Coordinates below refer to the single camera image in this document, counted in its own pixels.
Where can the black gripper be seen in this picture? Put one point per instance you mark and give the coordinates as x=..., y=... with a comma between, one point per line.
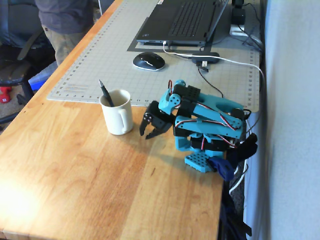
x=158, y=120

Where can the blue storage box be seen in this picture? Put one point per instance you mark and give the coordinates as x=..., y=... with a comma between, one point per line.
x=41, y=78

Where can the dark blue pen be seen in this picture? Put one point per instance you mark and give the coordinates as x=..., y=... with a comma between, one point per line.
x=106, y=93

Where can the grey gridded cutting mat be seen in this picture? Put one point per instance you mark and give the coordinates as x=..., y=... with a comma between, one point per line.
x=112, y=55

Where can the white ceramic mug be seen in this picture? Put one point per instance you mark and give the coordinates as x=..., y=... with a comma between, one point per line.
x=116, y=120

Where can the black laptop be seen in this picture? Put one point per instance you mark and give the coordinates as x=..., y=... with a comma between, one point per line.
x=185, y=20

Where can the person in grey shirt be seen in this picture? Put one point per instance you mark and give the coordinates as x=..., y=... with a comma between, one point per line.
x=65, y=15

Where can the black office chair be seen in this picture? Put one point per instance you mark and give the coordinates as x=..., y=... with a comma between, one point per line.
x=15, y=72

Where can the grey stand base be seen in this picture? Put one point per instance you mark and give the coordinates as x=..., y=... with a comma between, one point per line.
x=235, y=32

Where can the red dumbbell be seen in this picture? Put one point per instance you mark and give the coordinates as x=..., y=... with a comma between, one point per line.
x=5, y=95

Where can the black computer mouse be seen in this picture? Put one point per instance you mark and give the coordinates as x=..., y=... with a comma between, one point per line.
x=148, y=61

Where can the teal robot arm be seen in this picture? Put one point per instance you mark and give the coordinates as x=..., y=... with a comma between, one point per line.
x=212, y=120

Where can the black usb hub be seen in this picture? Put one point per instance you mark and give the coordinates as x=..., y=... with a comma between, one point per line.
x=205, y=57

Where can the black power adapter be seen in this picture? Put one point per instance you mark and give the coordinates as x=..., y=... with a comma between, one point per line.
x=238, y=15

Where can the dark blue table clamp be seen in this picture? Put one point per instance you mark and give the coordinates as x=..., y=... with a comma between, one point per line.
x=222, y=167

